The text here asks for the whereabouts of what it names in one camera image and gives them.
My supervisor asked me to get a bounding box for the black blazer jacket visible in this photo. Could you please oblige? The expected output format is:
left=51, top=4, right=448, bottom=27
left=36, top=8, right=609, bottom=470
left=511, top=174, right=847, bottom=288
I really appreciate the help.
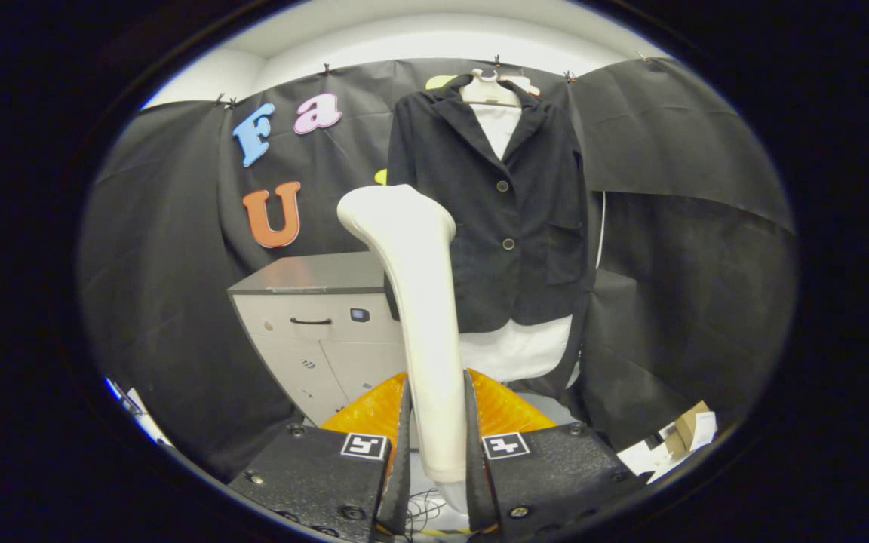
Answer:
left=385, top=74, right=590, bottom=334

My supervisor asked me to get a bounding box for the beige clothes hanger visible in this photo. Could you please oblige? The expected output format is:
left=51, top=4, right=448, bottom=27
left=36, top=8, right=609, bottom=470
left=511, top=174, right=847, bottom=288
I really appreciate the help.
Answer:
left=459, top=68, right=542, bottom=108

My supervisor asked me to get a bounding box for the black backdrop cloth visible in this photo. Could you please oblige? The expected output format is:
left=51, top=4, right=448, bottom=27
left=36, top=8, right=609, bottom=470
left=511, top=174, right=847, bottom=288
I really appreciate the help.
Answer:
left=78, top=57, right=797, bottom=483

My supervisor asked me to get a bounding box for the white garment steamer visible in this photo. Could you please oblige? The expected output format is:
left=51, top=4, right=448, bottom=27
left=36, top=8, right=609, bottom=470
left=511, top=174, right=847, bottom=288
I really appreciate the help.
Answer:
left=336, top=185, right=473, bottom=514

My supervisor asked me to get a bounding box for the white and blue object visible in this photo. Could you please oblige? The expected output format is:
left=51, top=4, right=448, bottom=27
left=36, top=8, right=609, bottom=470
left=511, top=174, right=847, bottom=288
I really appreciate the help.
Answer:
left=105, top=376, right=173, bottom=447

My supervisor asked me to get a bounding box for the thin black cable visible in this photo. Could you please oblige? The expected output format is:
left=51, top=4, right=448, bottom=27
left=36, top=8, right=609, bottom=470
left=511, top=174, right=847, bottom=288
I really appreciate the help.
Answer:
left=403, top=489, right=447, bottom=535

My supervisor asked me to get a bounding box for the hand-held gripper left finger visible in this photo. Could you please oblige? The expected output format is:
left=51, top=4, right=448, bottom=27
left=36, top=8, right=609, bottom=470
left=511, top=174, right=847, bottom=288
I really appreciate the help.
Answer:
left=229, top=368, right=411, bottom=543

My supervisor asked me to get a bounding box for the small cardboard box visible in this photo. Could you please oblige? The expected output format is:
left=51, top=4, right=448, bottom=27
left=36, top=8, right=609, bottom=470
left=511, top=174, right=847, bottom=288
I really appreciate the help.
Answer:
left=674, top=401, right=713, bottom=452

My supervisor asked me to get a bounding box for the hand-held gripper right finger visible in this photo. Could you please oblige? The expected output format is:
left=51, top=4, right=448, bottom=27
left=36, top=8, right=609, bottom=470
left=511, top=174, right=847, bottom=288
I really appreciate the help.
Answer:
left=466, top=368, right=631, bottom=540

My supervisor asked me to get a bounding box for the white shirt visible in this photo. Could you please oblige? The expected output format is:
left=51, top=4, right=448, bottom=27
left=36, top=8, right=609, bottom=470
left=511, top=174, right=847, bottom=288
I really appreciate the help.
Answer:
left=459, top=102, right=575, bottom=384

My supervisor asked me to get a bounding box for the grey drawer cabinet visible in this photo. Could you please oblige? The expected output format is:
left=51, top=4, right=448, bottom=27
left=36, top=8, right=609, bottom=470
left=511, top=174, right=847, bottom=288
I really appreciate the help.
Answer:
left=227, top=251, right=413, bottom=427

